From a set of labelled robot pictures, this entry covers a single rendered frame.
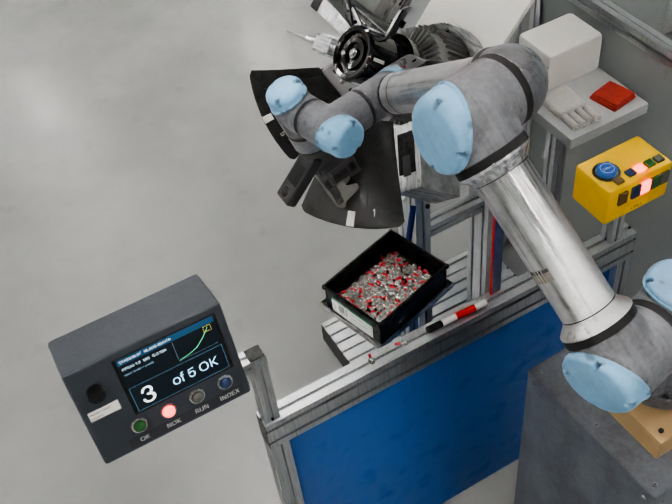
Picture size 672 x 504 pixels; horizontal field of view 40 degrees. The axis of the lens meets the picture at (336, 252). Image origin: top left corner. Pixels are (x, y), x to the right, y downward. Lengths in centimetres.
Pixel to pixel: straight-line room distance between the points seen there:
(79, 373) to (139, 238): 201
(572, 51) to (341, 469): 116
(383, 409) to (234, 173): 178
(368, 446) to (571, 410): 59
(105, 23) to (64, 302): 173
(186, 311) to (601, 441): 70
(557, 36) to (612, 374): 127
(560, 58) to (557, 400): 104
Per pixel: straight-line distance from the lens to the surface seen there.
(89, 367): 143
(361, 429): 198
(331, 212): 195
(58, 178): 377
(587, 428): 159
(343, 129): 160
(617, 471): 158
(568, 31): 245
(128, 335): 144
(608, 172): 187
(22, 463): 295
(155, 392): 148
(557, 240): 131
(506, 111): 130
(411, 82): 157
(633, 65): 247
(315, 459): 197
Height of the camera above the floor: 233
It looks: 47 degrees down
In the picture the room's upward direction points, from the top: 8 degrees counter-clockwise
